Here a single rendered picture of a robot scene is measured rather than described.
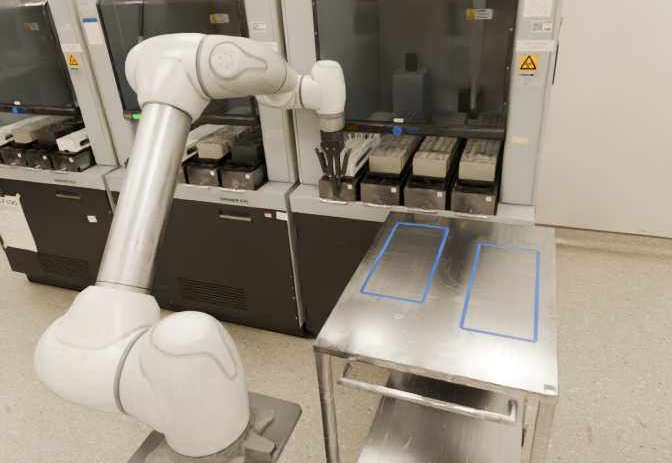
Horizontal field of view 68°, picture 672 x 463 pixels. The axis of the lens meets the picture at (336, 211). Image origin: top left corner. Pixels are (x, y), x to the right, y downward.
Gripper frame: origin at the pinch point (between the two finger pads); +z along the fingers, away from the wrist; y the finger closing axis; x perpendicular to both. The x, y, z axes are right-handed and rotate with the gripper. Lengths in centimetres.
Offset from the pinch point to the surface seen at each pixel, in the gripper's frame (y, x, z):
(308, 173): 15.0, -11.1, 1.4
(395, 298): -36, 59, -2
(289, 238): 22.0, -3.2, 26.0
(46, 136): 141, -9, -6
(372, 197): -12.4, -2.1, 4.2
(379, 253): -27.5, 41.4, -2.1
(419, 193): -28.6, -2.2, 1.1
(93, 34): 100, -11, -49
